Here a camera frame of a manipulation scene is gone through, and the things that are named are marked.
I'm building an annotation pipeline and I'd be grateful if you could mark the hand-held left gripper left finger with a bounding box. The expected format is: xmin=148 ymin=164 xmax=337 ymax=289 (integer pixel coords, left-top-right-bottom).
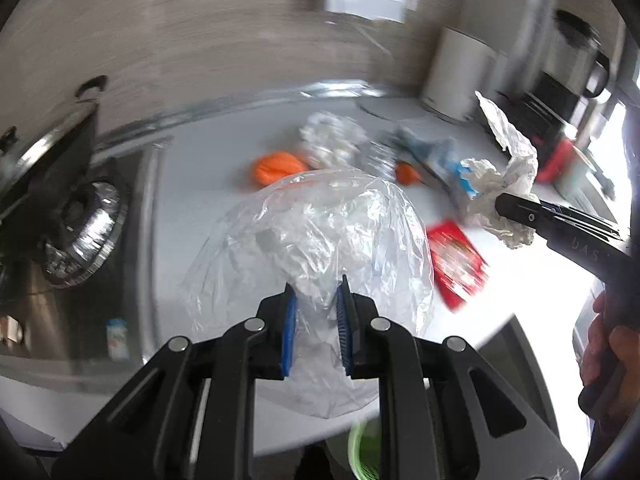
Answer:
xmin=50 ymin=282 xmax=301 ymax=480

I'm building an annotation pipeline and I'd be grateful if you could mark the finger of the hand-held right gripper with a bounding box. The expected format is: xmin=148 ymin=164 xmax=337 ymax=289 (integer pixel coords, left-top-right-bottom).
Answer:
xmin=539 ymin=199 xmax=623 ymax=237
xmin=494 ymin=192 xmax=551 ymax=242

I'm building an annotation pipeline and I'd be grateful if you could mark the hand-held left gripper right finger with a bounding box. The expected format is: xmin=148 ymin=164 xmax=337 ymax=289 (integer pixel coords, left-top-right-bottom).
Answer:
xmin=336 ymin=275 xmax=581 ymax=480

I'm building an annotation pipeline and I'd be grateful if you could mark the white paper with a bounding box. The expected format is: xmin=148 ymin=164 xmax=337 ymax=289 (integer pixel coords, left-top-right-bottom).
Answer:
xmin=460 ymin=91 xmax=540 ymax=250

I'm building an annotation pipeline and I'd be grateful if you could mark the clear plastic bag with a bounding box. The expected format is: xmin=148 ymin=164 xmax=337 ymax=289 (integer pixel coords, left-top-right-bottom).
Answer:
xmin=182 ymin=169 xmax=435 ymax=418

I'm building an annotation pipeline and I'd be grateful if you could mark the small orange peel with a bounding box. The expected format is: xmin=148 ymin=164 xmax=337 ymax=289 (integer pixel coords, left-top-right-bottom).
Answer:
xmin=395 ymin=160 xmax=422 ymax=186

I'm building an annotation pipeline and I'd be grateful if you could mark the person's right hand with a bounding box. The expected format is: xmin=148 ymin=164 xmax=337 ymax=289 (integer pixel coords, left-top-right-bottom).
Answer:
xmin=580 ymin=292 xmax=640 ymax=428

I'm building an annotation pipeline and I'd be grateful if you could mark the red snack packet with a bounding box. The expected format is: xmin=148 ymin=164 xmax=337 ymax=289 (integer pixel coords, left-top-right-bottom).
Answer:
xmin=426 ymin=220 xmax=490 ymax=311

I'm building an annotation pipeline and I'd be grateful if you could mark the blue and white wrapper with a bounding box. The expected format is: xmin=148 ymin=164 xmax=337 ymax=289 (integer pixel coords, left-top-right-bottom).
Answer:
xmin=397 ymin=127 xmax=481 ymax=206

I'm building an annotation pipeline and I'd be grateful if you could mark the black and red blender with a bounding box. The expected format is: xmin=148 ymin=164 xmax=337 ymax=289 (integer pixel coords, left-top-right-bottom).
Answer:
xmin=500 ymin=10 xmax=611 ymax=186

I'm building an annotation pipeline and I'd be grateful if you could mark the green plastic basket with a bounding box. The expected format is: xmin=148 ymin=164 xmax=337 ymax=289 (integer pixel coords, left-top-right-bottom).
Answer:
xmin=347 ymin=417 xmax=386 ymax=480

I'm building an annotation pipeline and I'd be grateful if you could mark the white electric kettle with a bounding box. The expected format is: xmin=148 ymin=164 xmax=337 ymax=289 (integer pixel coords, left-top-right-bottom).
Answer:
xmin=420 ymin=27 xmax=501 ymax=123

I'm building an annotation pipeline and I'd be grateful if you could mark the stainless steel gas stove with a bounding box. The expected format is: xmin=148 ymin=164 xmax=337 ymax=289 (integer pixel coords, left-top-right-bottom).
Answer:
xmin=0 ymin=152 xmax=163 ymax=396

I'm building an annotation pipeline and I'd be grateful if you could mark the large orange peel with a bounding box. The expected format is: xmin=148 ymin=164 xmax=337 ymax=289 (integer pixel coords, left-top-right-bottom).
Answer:
xmin=252 ymin=151 xmax=310 ymax=188

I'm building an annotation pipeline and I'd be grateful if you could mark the small white bottle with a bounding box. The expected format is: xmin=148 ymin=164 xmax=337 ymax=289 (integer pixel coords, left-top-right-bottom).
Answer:
xmin=106 ymin=317 xmax=130 ymax=361

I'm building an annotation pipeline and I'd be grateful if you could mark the crumpled clear plastic wrap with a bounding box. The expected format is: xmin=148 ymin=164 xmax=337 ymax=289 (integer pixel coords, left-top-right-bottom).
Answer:
xmin=299 ymin=111 xmax=368 ymax=170

